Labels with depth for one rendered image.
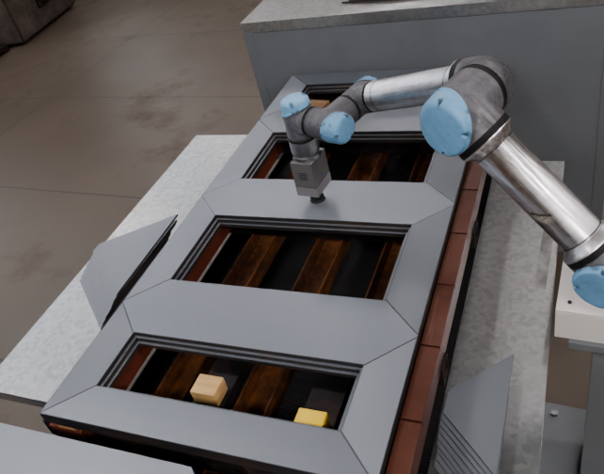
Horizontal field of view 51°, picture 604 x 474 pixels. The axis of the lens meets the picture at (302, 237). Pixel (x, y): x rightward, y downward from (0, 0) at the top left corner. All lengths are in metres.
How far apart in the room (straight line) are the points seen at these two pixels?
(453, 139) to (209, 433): 0.72
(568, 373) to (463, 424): 1.05
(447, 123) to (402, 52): 1.18
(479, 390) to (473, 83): 0.62
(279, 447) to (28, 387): 0.74
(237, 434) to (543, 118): 1.63
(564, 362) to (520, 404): 0.97
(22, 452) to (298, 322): 0.61
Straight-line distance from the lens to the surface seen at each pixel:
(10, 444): 1.47
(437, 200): 1.65
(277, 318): 1.41
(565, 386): 2.31
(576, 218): 1.26
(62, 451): 1.39
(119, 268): 1.85
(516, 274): 1.67
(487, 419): 1.34
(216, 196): 1.87
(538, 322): 1.56
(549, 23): 2.26
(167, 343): 1.49
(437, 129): 1.22
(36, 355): 1.79
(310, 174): 1.63
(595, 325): 1.49
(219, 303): 1.50
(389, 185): 1.73
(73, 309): 1.86
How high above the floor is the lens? 1.82
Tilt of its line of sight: 37 degrees down
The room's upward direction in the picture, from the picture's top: 15 degrees counter-clockwise
